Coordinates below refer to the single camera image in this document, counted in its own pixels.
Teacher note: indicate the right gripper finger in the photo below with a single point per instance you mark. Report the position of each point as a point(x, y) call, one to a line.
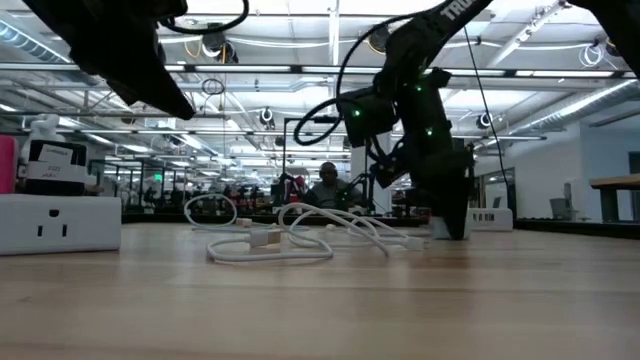
point(461, 215)
point(446, 215)

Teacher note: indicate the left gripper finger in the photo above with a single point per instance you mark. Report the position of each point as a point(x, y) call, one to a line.
point(155, 90)

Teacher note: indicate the light blue charger cube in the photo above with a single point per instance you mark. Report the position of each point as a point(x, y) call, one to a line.
point(436, 227)

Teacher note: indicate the white USB charging hub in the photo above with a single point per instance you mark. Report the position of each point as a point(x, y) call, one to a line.
point(492, 220)

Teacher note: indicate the black charger with white label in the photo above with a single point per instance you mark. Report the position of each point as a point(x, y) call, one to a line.
point(55, 189)

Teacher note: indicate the white power strip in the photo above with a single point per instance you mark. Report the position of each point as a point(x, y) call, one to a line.
point(60, 225)

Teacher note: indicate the pink USB charger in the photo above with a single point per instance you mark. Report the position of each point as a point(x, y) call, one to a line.
point(7, 165)

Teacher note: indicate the black background robot arm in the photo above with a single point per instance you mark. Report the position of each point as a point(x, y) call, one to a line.
point(282, 192)
point(370, 200)

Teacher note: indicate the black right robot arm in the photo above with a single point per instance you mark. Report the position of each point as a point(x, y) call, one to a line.
point(450, 15)

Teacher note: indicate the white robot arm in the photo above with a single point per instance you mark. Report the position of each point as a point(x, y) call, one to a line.
point(45, 127)

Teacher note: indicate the white pillar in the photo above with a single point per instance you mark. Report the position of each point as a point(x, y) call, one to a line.
point(382, 200)

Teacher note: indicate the ceiling light bar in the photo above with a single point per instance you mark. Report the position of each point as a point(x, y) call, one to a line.
point(250, 68)

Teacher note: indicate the grey chair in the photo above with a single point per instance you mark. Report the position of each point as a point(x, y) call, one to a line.
point(561, 210)

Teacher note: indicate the person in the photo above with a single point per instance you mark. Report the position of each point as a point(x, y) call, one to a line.
point(330, 192)

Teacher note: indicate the black gantry stand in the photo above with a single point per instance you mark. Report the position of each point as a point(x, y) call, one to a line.
point(285, 150)

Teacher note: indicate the red background object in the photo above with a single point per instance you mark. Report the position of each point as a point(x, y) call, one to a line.
point(295, 187)

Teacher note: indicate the wooden side table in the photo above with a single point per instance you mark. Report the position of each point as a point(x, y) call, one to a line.
point(615, 181)

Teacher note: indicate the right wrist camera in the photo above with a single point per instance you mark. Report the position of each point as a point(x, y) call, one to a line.
point(395, 170)

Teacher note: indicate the black aluminium table frame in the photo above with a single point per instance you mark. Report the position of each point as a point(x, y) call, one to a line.
point(150, 218)

